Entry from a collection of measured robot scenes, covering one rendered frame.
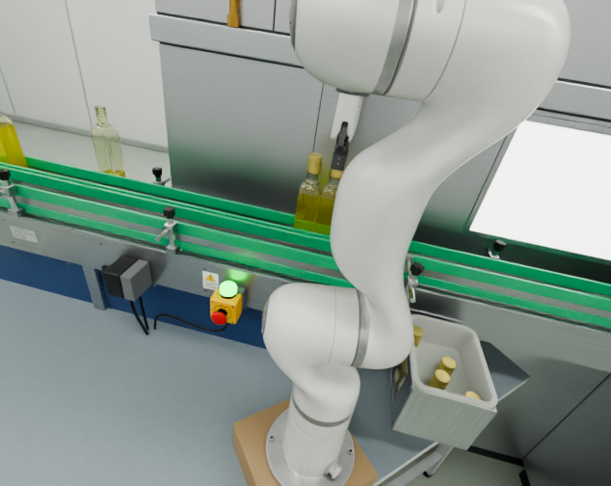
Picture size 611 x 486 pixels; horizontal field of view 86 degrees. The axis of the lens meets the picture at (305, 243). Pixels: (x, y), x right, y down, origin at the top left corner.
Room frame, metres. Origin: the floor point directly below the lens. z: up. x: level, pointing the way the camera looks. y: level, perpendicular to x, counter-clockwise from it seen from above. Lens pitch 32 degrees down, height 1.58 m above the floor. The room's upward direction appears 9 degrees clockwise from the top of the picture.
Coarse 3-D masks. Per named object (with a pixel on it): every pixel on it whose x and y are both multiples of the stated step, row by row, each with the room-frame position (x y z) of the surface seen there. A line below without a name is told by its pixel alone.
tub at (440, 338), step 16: (416, 320) 0.63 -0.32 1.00; (432, 320) 0.63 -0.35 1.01; (432, 336) 0.62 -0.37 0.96; (448, 336) 0.62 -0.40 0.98; (464, 336) 0.61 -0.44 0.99; (416, 352) 0.58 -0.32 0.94; (432, 352) 0.59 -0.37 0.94; (448, 352) 0.59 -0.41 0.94; (464, 352) 0.58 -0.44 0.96; (480, 352) 0.54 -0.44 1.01; (416, 368) 0.47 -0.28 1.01; (432, 368) 0.53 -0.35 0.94; (464, 368) 0.55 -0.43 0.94; (480, 368) 0.51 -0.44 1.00; (416, 384) 0.43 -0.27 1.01; (448, 384) 0.50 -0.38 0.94; (464, 384) 0.50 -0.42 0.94; (480, 384) 0.48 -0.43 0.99; (464, 400) 0.41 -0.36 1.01; (480, 400) 0.42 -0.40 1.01; (496, 400) 0.42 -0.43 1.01
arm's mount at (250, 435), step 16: (288, 400) 0.46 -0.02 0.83; (256, 416) 0.41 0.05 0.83; (272, 416) 0.42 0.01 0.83; (240, 432) 0.37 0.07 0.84; (256, 432) 0.37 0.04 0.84; (240, 448) 0.34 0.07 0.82; (256, 448) 0.34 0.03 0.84; (240, 464) 0.34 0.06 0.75; (256, 464) 0.31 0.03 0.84; (368, 464) 0.34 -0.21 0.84; (256, 480) 0.28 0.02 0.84; (272, 480) 0.29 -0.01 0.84; (352, 480) 0.31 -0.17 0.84; (368, 480) 0.31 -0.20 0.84
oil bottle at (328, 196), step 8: (328, 184) 0.79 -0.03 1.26; (328, 192) 0.76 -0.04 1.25; (320, 200) 0.77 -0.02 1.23; (328, 200) 0.76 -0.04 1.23; (320, 208) 0.76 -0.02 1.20; (328, 208) 0.76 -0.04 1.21; (320, 216) 0.76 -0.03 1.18; (328, 216) 0.76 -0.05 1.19; (320, 224) 0.76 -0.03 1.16; (328, 224) 0.76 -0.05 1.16; (320, 232) 0.76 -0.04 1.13; (328, 232) 0.76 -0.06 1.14
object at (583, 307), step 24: (24, 168) 0.85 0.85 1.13; (120, 192) 0.81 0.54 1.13; (240, 216) 0.78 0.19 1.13; (432, 264) 0.71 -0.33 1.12; (456, 264) 0.71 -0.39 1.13; (456, 288) 0.70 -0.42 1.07; (480, 288) 0.70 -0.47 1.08; (504, 288) 0.69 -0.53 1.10; (528, 288) 0.68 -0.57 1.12; (552, 288) 0.68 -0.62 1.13; (552, 312) 0.67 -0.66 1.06; (576, 312) 0.67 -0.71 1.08; (600, 312) 0.66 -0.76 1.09
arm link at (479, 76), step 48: (432, 0) 0.29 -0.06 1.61; (480, 0) 0.30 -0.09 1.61; (528, 0) 0.30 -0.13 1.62; (432, 48) 0.29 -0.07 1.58; (480, 48) 0.29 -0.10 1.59; (528, 48) 0.29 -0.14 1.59; (432, 96) 0.31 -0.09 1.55; (480, 96) 0.30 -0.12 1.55; (528, 96) 0.30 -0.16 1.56; (384, 144) 0.34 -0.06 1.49; (432, 144) 0.31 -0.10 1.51; (480, 144) 0.30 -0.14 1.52; (336, 192) 0.36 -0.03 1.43; (384, 192) 0.30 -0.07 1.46; (432, 192) 0.31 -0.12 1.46; (336, 240) 0.33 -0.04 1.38; (384, 240) 0.30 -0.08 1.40; (384, 288) 0.31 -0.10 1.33; (384, 336) 0.32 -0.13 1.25
